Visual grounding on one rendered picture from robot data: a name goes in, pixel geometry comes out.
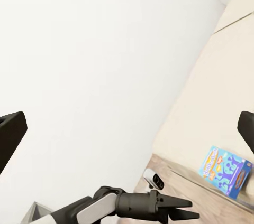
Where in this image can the board game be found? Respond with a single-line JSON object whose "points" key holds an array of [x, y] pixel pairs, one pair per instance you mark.
{"points": [[225, 171]]}

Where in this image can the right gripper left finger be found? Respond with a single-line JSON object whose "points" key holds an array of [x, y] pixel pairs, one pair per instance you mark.
{"points": [[12, 129]]}

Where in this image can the bed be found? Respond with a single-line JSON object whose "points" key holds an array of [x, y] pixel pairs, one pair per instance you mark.
{"points": [[207, 110]]}

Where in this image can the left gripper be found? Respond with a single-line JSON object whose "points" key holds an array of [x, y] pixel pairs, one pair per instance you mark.
{"points": [[159, 207]]}

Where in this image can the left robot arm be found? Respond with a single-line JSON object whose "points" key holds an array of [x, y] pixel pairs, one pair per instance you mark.
{"points": [[109, 201]]}

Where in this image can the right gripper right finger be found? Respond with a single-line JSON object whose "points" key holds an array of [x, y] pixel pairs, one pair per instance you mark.
{"points": [[245, 127]]}

